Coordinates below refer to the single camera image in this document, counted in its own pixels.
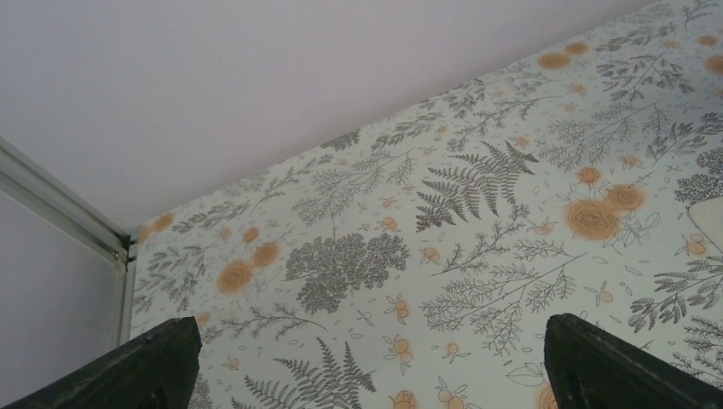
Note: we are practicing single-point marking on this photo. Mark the left aluminium corner post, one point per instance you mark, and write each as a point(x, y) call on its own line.
point(29, 184)

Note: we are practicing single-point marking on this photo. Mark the floral tablecloth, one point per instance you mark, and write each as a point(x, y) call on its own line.
point(414, 262)

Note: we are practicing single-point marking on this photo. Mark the green white chessboard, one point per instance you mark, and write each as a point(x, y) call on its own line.
point(707, 217)

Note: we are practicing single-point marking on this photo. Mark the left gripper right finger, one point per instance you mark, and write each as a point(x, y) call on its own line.
point(588, 367)

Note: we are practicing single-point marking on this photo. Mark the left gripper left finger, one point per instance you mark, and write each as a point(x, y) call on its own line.
point(157, 369)

